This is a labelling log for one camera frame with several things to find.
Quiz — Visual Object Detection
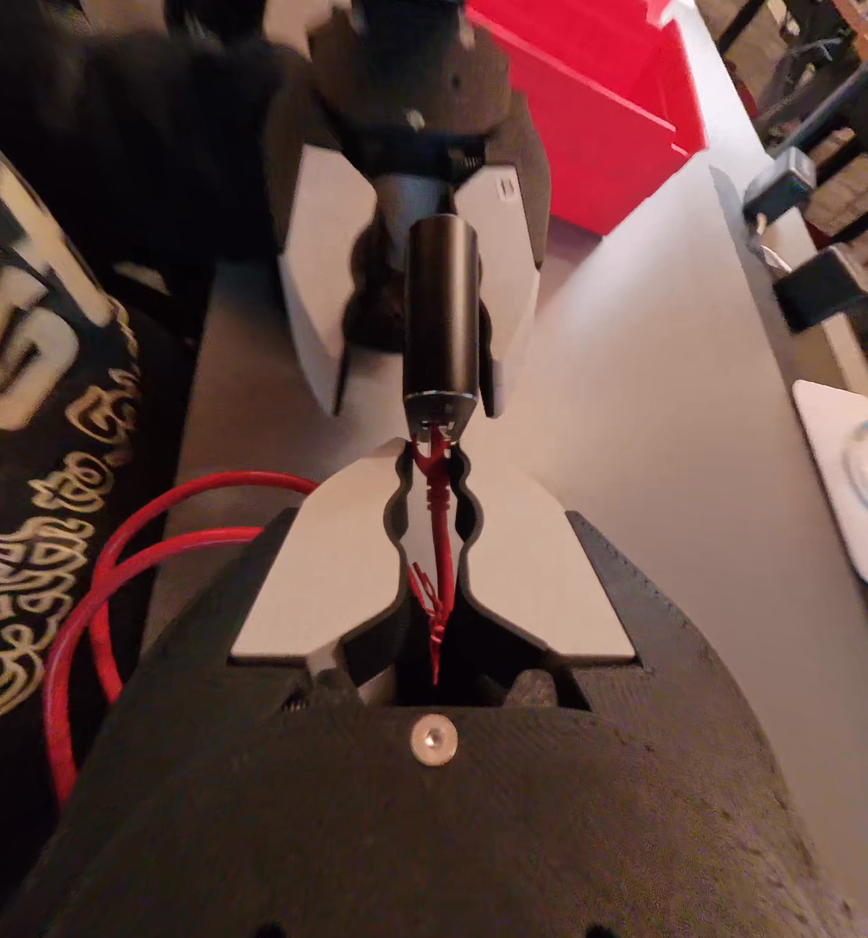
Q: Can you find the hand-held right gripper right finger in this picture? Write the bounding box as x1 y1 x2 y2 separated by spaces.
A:
455 443 639 668

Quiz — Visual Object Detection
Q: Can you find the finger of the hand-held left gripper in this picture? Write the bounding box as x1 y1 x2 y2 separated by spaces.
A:
279 143 380 419
452 165 541 420

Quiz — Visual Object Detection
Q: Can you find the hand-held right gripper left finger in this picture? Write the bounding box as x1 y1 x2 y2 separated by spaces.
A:
229 437 413 668

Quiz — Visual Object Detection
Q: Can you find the black ethernet port adapter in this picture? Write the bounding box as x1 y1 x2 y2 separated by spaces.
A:
401 214 485 448

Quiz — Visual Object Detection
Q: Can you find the red ethernet cable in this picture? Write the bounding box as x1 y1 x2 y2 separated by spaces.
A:
42 424 457 810

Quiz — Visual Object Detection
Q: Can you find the person's left forearm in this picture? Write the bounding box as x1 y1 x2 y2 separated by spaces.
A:
0 0 310 272

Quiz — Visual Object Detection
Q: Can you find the red plastic bin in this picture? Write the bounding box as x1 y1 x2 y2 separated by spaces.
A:
467 0 710 237

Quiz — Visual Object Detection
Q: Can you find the black table clamp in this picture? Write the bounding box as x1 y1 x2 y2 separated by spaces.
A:
742 147 818 224
775 245 868 334

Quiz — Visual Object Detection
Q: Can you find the dark printed shirt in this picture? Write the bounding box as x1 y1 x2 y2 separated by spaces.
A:
0 110 186 938

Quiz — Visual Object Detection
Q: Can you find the black stand pole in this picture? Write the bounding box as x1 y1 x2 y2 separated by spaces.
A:
760 37 868 158

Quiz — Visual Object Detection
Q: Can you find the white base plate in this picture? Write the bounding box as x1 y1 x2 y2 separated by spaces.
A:
792 380 868 591

